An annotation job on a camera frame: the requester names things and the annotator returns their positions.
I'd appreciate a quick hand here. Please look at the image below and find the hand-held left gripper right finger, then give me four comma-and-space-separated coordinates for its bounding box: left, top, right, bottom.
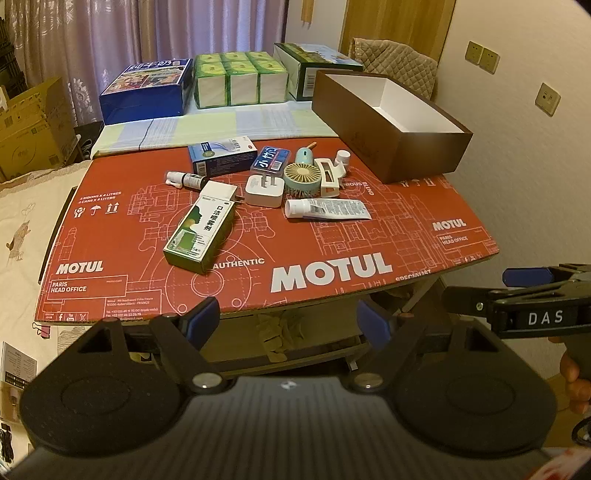
348, 299, 509, 395

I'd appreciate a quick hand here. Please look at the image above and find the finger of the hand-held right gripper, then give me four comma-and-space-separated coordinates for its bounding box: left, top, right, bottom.
442, 285, 504, 320
502, 263, 591, 289

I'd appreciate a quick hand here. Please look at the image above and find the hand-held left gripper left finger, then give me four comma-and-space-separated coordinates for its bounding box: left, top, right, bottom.
60, 296, 232, 396

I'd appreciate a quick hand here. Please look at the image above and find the green white spray carton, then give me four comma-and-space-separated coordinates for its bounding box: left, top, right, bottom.
163, 181, 242, 276

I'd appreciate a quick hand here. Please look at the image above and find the white cream tube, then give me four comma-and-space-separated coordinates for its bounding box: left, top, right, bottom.
284, 198, 373, 223

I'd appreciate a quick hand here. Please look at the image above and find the brown spray bottle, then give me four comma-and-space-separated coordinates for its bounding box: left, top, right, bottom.
165, 171, 209, 190

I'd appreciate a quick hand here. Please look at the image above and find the white charger plug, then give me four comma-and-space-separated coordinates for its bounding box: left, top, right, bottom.
244, 174, 284, 208

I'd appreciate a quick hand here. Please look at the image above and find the cream hair claw clip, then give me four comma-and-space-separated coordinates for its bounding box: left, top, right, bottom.
314, 157, 347, 198

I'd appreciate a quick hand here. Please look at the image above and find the teal handheld mini fan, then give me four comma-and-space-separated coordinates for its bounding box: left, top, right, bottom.
283, 141, 325, 198

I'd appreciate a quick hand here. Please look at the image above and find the blue white medicine box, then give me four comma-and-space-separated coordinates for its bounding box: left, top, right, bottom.
187, 136, 258, 177

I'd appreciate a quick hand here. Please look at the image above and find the blue floss pick case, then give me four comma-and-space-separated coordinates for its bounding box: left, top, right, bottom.
249, 145, 291, 175

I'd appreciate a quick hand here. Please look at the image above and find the brown cardboard storage box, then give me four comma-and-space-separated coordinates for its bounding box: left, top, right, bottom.
311, 70, 474, 184

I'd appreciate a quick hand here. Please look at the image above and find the person's right hand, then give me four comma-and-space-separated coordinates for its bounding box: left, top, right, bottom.
558, 353, 591, 416

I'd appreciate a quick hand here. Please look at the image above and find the red printed cardboard sheet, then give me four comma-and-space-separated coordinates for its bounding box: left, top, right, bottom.
39, 134, 501, 326

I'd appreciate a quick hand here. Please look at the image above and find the pale striped cloth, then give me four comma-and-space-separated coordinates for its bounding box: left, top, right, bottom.
90, 99, 341, 160

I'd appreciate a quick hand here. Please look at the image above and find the dark printed booklet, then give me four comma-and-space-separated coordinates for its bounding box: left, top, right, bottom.
0, 342, 38, 426

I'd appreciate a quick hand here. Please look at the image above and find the cream printed bedsheet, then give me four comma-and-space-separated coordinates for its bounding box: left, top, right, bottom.
0, 159, 95, 462

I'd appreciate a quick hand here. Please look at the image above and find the large blue printed box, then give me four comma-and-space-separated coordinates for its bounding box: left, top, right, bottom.
99, 58, 194, 126

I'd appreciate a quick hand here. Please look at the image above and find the green tissue pack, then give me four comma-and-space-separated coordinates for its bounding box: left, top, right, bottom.
193, 52, 290, 110

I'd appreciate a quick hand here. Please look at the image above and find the beige quilted chair cover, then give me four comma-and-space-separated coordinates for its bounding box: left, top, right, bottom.
348, 37, 438, 100

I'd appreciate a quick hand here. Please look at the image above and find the brown cardboard carton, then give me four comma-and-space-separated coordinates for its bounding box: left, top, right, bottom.
0, 76, 77, 182

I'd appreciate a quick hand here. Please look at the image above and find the green landscape printed box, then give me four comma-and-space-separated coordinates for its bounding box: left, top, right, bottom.
273, 43, 365, 102

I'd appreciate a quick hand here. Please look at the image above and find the pink sheer curtain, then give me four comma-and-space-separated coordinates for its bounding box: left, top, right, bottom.
0, 0, 290, 126

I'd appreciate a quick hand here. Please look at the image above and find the beige wall data socket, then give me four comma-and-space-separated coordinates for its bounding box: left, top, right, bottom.
536, 82, 561, 116

